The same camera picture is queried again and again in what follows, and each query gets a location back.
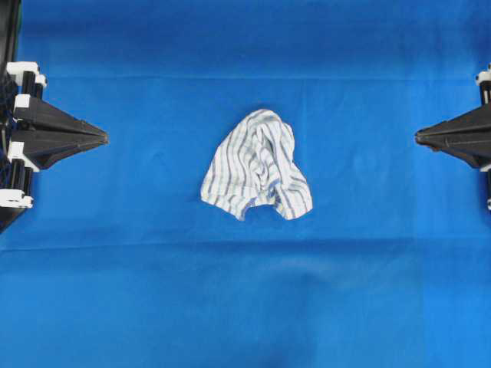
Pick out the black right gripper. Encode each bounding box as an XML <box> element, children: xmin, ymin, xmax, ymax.
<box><xmin>415</xmin><ymin>63</ymin><xmax>491</xmax><ymax>210</ymax></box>

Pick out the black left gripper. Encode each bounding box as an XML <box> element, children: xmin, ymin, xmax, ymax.
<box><xmin>1</xmin><ymin>62</ymin><xmax>109</xmax><ymax>232</ymax></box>

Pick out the blue striped white towel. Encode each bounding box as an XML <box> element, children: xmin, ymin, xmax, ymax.
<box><xmin>200</xmin><ymin>109</ymin><xmax>313</xmax><ymax>221</ymax></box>

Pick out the blue table cloth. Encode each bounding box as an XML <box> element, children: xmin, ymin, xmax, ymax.
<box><xmin>1</xmin><ymin>1</ymin><xmax>490</xmax><ymax>367</ymax></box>

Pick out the black frame post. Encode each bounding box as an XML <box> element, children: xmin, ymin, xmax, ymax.
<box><xmin>1</xmin><ymin>0</ymin><xmax>21</xmax><ymax>98</ymax></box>

